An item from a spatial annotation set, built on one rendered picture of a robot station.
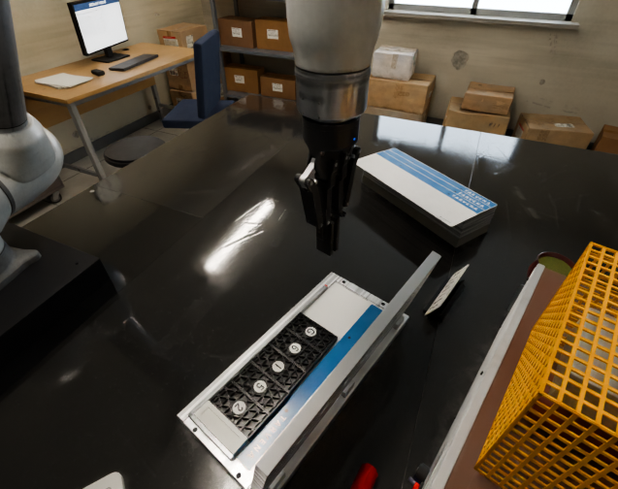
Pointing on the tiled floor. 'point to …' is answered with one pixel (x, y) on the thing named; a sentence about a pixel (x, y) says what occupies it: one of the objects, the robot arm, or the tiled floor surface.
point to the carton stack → (184, 84)
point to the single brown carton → (553, 129)
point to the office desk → (99, 90)
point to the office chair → (210, 88)
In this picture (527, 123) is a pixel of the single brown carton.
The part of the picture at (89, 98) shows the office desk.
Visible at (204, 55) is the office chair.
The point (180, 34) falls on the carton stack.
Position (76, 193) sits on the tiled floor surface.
